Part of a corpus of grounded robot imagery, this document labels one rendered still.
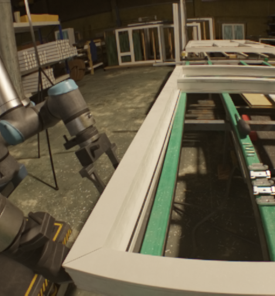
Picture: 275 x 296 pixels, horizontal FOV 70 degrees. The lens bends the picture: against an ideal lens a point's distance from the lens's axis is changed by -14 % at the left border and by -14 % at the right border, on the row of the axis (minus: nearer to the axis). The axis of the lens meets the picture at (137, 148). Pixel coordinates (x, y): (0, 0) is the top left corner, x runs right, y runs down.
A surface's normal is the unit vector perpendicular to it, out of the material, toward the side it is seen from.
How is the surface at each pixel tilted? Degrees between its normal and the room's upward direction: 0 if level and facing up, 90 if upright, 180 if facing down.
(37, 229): 25
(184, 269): 0
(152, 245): 0
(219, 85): 90
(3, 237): 79
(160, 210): 0
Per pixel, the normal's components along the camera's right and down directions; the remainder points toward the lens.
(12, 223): 0.86, -0.31
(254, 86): -0.25, 0.49
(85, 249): -0.12, -0.87
